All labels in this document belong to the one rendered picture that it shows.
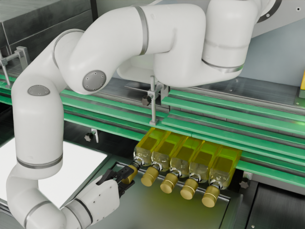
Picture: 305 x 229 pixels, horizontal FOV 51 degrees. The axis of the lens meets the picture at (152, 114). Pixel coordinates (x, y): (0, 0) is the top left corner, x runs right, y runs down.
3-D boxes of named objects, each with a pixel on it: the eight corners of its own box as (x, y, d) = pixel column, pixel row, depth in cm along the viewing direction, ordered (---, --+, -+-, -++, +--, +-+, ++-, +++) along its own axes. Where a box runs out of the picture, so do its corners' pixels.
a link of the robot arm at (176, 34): (150, 16, 51) (145, 101, 60) (269, 6, 60) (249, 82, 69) (130, -1, 58) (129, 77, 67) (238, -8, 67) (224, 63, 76)
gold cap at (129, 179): (127, 172, 93) (119, 182, 90) (126, 163, 91) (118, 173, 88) (138, 176, 92) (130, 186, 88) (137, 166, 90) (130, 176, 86)
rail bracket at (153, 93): (159, 111, 109) (142, 131, 99) (158, 65, 100) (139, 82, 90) (167, 113, 108) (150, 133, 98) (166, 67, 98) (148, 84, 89)
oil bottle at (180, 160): (192, 136, 108) (166, 176, 92) (193, 121, 105) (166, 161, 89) (209, 140, 106) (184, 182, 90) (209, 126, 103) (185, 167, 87)
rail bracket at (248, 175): (245, 168, 106) (234, 196, 96) (248, 152, 102) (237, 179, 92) (257, 171, 104) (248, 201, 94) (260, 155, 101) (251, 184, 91)
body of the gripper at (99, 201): (91, 236, 79) (123, 208, 86) (85, 208, 74) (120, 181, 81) (72, 220, 83) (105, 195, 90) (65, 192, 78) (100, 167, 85)
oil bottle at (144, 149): (161, 127, 113) (131, 165, 97) (160, 114, 110) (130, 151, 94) (175, 131, 111) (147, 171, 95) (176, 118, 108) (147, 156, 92)
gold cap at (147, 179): (148, 174, 92) (140, 184, 89) (147, 165, 90) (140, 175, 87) (159, 178, 90) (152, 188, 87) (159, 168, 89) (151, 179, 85)
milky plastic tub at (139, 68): (129, 68, 122) (116, 77, 115) (124, 7, 110) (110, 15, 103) (171, 76, 115) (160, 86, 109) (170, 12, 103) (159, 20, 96)
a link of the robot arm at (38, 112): (107, 156, 62) (89, 118, 74) (118, 50, 53) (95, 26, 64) (17, 167, 56) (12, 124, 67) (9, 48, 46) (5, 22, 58)
